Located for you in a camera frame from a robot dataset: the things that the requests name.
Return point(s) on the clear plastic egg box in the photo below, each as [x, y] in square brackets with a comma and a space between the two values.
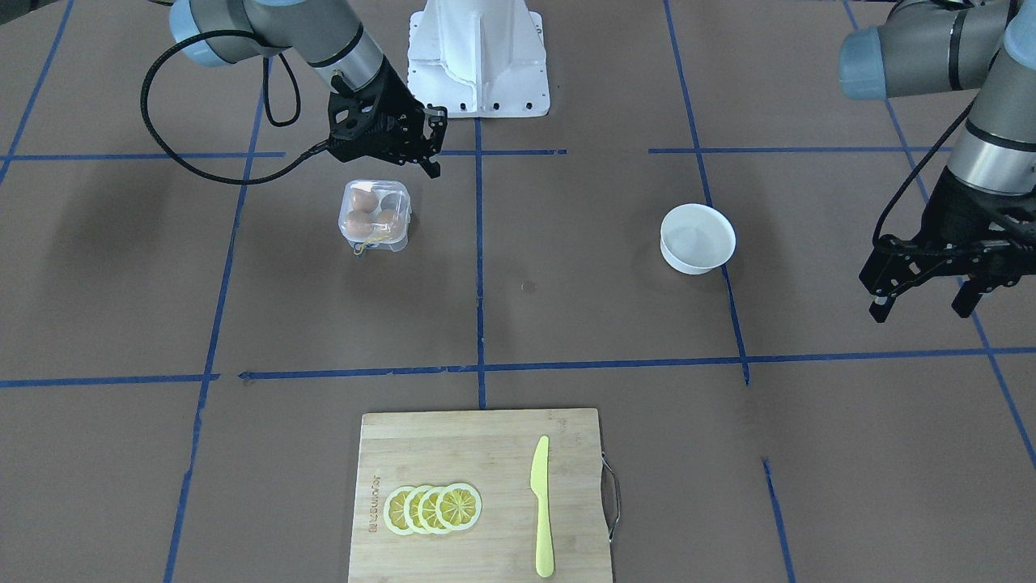
[392, 195]

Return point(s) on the yellow plastic knife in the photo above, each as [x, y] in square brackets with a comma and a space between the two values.
[543, 557]

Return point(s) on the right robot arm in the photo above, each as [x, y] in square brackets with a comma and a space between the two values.
[328, 36]

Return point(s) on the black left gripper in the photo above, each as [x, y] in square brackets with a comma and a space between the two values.
[960, 197]

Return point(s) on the white bowl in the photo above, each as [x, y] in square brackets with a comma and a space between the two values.
[695, 239]

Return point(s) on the brown egg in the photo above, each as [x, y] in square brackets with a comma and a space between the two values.
[363, 200]
[389, 224]
[358, 225]

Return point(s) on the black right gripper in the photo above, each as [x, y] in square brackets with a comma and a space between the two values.
[402, 105]

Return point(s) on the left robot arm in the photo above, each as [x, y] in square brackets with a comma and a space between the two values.
[934, 47]

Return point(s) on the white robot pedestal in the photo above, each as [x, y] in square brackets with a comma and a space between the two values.
[484, 59]

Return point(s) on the lemon slice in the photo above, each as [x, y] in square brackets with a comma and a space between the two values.
[412, 513]
[427, 512]
[458, 507]
[395, 511]

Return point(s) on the wooden cutting board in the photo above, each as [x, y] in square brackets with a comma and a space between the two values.
[492, 451]

